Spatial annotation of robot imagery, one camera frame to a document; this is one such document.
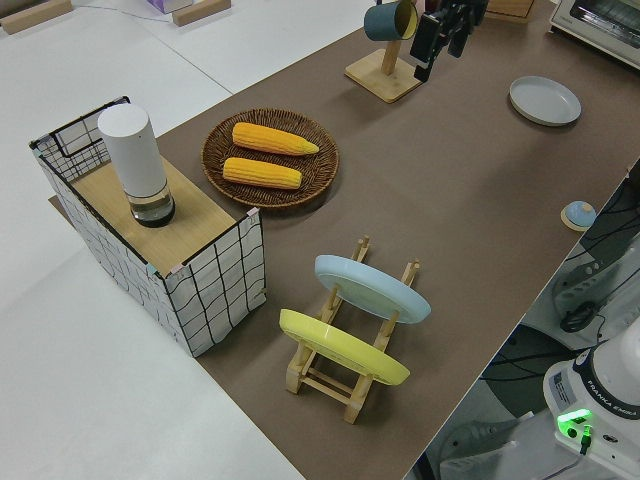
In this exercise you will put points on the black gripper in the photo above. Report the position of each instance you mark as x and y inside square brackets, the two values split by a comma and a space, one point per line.
[457, 12]

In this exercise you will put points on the gray plate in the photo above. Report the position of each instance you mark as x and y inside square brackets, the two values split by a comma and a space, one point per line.
[545, 100]

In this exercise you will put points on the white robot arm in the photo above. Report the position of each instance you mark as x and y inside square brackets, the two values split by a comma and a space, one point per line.
[620, 360]

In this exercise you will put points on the light blue plate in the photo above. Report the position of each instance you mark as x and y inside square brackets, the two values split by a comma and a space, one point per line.
[370, 285]

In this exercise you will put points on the yellow plate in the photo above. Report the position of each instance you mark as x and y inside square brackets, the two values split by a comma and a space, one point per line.
[340, 345]

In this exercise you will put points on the wooden plate rack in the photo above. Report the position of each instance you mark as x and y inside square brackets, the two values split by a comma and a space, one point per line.
[325, 387]

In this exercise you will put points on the light wooden cabinet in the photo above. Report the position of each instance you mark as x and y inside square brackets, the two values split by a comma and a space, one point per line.
[510, 10]

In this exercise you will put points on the teal mug yellow inside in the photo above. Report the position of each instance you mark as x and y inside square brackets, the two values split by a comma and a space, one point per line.
[382, 20]

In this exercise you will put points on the wooden mug tree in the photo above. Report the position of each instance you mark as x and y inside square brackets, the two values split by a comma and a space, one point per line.
[385, 77]

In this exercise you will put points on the cream toaster oven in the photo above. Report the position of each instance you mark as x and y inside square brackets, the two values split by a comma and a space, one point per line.
[600, 25]

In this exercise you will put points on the long pointed yellow corn cob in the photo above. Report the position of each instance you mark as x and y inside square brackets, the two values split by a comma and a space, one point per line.
[270, 138]

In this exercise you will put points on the short blunt yellow corn cob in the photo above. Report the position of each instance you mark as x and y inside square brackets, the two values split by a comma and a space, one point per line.
[260, 172]

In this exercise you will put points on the brown wicker basket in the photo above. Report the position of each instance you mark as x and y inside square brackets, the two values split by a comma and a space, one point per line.
[270, 197]

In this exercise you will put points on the short wooden block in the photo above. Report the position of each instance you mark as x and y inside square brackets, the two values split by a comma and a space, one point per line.
[200, 11]

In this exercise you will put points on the white power strip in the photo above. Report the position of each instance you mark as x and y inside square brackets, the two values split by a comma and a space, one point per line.
[580, 285]

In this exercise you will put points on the purple box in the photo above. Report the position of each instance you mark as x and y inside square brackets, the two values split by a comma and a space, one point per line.
[167, 4]

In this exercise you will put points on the black plug adapter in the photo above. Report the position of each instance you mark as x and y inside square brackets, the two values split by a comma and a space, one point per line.
[577, 317]

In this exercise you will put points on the white cylinder bottle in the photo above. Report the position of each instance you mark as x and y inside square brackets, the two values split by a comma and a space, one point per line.
[132, 150]

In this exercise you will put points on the long wooden block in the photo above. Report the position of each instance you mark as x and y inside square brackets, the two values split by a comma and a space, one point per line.
[35, 15]

